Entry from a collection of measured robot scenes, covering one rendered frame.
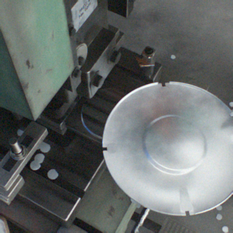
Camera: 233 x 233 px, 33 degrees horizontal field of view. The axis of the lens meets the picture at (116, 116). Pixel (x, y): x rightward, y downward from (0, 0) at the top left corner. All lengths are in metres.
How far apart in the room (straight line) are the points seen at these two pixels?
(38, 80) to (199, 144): 0.43
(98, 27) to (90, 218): 0.42
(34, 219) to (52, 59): 0.52
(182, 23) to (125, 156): 1.36
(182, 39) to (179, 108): 1.17
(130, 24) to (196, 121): 1.26
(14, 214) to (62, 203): 0.15
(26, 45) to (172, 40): 1.60
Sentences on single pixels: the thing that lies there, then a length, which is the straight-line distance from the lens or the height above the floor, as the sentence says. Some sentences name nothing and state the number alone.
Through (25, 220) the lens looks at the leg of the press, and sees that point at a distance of 0.94.
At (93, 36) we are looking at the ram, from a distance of 0.70.
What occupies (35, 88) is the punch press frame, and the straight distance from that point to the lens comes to 0.48.
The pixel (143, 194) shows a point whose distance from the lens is 0.77.
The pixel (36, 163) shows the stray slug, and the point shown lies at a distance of 0.88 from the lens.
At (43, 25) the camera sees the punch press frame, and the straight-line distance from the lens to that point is 0.44.
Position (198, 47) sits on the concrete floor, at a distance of 1.99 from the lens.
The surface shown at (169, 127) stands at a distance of 0.82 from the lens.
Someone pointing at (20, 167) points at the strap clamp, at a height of 0.75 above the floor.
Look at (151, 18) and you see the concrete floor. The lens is 2.07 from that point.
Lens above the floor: 1.51
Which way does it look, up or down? 61 degrees down
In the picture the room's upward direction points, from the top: straight up
